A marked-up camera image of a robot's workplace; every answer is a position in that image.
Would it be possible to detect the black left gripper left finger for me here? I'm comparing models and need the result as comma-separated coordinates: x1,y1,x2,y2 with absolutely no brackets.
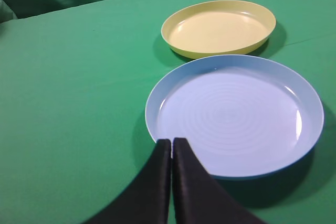
85,139,171,224

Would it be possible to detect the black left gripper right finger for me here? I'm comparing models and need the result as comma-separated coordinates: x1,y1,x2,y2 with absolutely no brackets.
172,138,264,223

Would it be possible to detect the light blue plastic plate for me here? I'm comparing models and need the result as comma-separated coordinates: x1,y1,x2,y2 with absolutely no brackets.
145,55,324,179

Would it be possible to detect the yellow plastic plate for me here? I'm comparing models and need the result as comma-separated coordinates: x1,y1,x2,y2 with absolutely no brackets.
161,0,277,59

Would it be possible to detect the green table cloth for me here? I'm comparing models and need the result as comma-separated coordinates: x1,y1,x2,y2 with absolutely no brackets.
1,0,335,223

